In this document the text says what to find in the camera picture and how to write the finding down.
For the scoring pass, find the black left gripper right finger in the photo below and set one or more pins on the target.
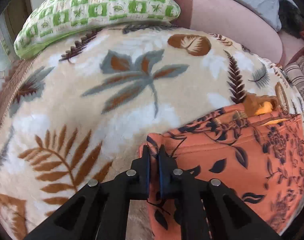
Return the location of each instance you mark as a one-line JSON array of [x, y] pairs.
[[209, 209]]

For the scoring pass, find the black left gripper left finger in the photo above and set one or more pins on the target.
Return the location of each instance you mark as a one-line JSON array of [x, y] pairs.
[[99, 210]]

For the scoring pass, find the orange floral blouse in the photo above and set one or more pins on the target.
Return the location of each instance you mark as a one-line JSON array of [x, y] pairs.
[[255, 148]]

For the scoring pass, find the leaf pattern fleece blanket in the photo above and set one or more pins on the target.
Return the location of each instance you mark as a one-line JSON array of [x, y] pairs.
[[86, 104]]

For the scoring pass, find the brown fringed bedspread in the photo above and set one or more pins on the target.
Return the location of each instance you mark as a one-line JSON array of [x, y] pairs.
[[11, 81]]

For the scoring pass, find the striped beige quilt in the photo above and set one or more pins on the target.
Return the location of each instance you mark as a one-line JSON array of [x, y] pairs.
[[295, 73]]

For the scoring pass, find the stained glass window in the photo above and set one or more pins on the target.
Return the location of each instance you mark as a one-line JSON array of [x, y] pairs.
[[7, 53]]

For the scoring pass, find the black furry garment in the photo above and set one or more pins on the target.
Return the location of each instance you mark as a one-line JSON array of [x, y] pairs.
[[292, 20]]

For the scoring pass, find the green white patterned pillow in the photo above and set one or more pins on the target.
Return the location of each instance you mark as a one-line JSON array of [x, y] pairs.
[[57, 19]]

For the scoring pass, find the pink quilted bolster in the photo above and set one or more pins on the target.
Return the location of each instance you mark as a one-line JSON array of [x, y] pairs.
[[232, 20]]

